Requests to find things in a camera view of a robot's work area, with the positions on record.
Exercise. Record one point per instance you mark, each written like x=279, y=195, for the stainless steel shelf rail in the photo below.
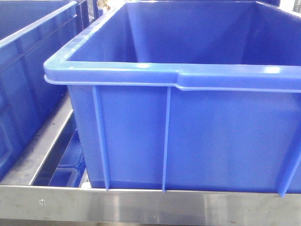
x=22, y=200

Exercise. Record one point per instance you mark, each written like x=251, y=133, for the blue plastic crate left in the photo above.
x=31, y=31

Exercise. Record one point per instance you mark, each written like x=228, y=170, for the blue plastic crate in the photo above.
x=187, y=95
x=31, y=31

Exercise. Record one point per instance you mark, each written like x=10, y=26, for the blue plastic crate centre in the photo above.
x=187, y=95

